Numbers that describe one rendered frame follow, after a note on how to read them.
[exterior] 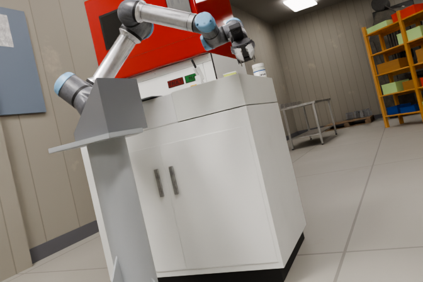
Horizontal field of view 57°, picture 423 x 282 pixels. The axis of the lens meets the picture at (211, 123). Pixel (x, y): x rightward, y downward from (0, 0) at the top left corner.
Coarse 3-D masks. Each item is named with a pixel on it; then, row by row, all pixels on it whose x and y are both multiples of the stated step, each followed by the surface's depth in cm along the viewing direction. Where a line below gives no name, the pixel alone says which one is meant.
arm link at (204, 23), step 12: (132, 0) 169; (120, 12) 171; (132, 12) 167; (144, 12) 166; (156, 12) 164; (168, 12) 163; (180, 12) 162; (204, 12) 157; (132, 24) 176; (168, 24) 164; (180, 24) 162; (192, 24) 160; (204, 24) 155; (216, 24) 161; (204, 36) 163; (216, 36) 165
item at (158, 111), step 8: (160, 96) 191; (168, 96) 189; (144, 104) 194; (152, 104) 193; (160, 104) 191; (168, 104) 189; (144, 112) 195; (152, 112) 193; (160, 112) 191; (168, 112) 190; (152, 120) 193; (160, 120) 192; (168, 120) 190; (176, 120) 188; (144, 128) 195
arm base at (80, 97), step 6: (78, 90) 162; (84, 90) 162; (90, 90) 162; (72, 96) 162; (78, 96) 161; (84, 96) 161; (72, 102) 163; (78, 102) 161; (84, 102) 158; (78, 108) 161
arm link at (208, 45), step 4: (220, 28) 170; (220, 32) 169; (224, 32) 169; (200, 36) 172; (220, 36) 169; (224, 36) 169; (204, 40) 170; (208, 40) 166; (212, 40) 166; (216, 40) 168; (220, 40) 170; (224, 40) 170; (204, 44) 170; (208, 44) 170; (212, 44) 170; (216, 44) 170; (220, 44) 172; (208, 48) 172; (212, 48) 173
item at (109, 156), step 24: (72, 144) 151; (96, 144) 156; (120, 144) 160; (96, 168) 157; (120, 168) 158; (120, 192) 156; (120, 216) 156; (120, 240) 156; (144, 240) 160; (120, 264) 156; (144, 264) 158
